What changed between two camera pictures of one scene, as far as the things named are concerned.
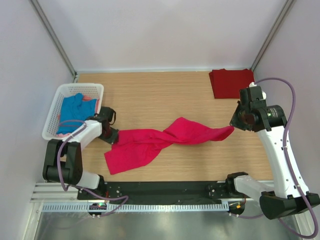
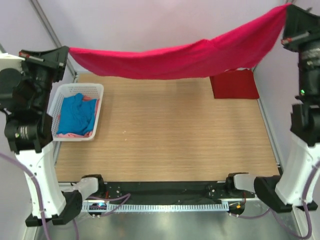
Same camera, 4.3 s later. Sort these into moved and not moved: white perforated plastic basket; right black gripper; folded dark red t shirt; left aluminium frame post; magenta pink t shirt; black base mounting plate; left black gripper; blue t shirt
Moved: left black gripper; magenta pink t shirt; right black gripper
Not moved: left aluminium frame post; blue t shirt; black base mounting plate; folded dark red t shirt; white perforated plastic basket
